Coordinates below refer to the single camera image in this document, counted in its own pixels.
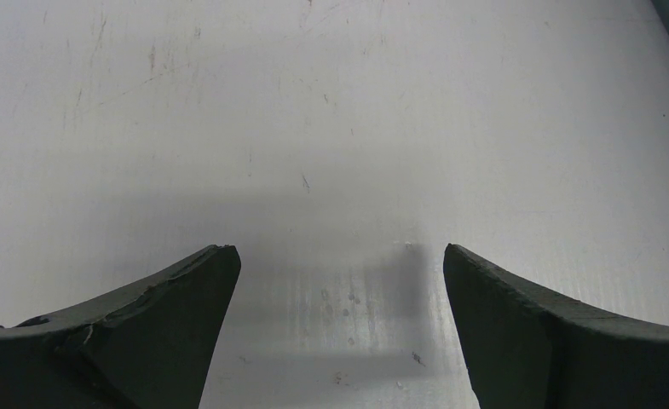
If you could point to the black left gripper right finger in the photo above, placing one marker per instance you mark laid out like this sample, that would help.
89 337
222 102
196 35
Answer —
527 346

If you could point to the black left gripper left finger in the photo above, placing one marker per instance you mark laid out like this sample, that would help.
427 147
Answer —
148 344

